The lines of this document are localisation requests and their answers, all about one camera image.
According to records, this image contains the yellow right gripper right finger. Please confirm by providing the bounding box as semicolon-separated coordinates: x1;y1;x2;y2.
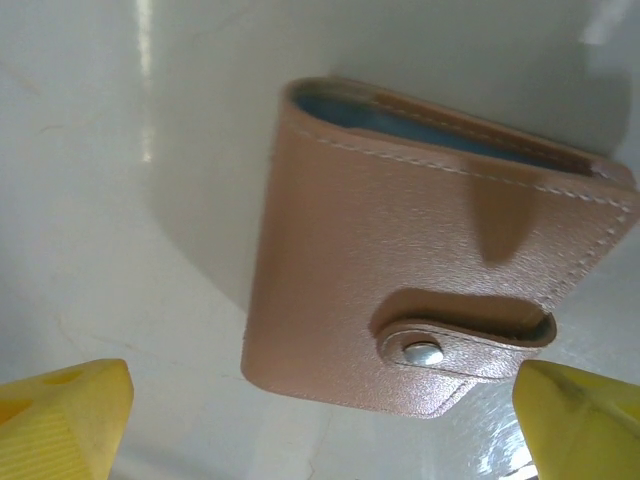
514;360;640;480

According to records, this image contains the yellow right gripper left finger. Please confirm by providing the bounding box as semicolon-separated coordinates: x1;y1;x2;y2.
0;357;135;480

